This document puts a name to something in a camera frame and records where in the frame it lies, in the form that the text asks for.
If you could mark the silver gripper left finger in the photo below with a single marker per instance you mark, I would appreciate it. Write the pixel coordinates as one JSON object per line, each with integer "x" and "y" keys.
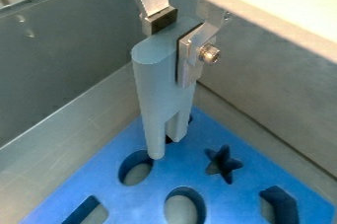
{"x": 158, "y": 15}

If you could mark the light blue square-circle object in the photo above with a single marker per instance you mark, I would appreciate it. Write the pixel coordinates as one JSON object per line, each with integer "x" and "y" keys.
{"x": 166, "y": 102}

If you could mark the blue shape-sorter fixture block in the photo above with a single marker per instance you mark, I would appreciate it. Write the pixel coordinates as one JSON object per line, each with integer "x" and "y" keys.
{"x": 122, "y": 187}

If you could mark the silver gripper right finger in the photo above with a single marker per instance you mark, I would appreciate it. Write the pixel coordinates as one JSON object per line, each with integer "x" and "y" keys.
{"x": 197, "y": 49}

